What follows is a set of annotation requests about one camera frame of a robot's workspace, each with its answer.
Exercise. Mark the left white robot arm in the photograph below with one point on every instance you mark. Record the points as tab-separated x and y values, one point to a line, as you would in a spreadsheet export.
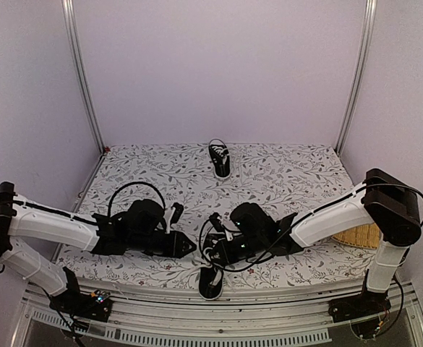
145	226

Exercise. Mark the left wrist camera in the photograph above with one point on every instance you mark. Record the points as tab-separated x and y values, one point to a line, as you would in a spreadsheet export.
172	215

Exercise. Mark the aluminium frame post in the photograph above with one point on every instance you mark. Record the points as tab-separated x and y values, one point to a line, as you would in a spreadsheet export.
361	62
76	52

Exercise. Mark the right aluminium frame post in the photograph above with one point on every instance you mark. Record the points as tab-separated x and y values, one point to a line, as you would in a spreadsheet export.
361	62

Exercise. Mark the woven bamboo tray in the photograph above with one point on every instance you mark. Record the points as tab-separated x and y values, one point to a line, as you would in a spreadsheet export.
366	236

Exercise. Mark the floral patterned table mat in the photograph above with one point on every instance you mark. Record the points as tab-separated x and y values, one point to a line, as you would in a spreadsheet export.
281	179

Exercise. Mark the black canvas sneaker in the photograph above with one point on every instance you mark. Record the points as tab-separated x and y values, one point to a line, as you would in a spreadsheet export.
220	157
210	283

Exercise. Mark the front aluminium rail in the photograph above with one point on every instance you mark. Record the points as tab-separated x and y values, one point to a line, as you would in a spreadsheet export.
298	316

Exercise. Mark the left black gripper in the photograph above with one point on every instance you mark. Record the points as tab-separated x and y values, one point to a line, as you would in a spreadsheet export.
175	247

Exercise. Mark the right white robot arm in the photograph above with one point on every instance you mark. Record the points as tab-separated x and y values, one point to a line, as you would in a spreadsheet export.
380	200

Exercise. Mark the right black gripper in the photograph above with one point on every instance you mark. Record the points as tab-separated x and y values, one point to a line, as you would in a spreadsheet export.
226	256

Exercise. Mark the left aluminium frame post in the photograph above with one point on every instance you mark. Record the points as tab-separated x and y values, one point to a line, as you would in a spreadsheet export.
76	52

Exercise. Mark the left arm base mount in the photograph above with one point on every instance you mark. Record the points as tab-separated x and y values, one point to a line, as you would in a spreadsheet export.
94	306

